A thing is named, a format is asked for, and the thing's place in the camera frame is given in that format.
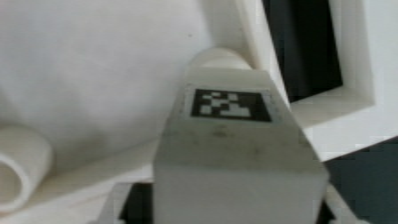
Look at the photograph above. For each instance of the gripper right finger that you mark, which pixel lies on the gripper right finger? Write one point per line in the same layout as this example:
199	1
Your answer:
334	213

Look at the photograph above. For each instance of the white square table top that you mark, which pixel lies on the white square table top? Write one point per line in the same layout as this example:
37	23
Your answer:
92	58

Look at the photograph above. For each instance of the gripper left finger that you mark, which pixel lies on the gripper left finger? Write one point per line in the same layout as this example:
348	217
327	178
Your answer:
128	204

